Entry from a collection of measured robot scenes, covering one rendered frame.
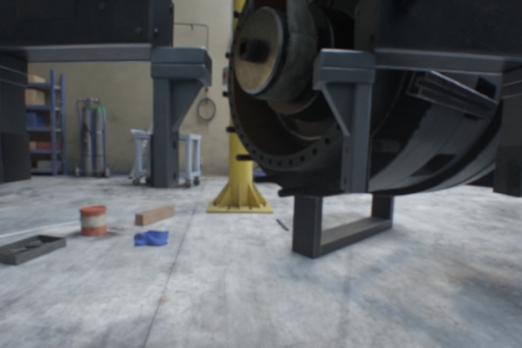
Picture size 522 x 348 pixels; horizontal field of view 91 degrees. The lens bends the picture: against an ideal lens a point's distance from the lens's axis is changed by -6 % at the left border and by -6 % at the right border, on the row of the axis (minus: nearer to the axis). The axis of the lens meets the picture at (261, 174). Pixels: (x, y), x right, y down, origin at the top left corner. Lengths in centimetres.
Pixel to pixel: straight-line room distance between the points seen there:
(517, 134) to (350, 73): 15
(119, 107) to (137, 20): 665
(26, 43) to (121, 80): 669
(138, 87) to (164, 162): 661
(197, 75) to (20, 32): 13
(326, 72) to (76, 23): 18
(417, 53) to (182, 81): 17
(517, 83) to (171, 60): 27
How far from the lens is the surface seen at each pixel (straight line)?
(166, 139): 21
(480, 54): 25
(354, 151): 21
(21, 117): 30
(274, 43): 46
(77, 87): 726
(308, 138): 57
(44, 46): 26
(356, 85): 21
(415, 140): 44
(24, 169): 30
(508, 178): 29
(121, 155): 681
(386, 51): 22
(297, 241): 186
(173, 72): 21
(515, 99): 29
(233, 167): 305
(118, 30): 23
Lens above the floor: 69
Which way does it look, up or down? 5 degrees down
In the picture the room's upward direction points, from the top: 2 degrees clockwise
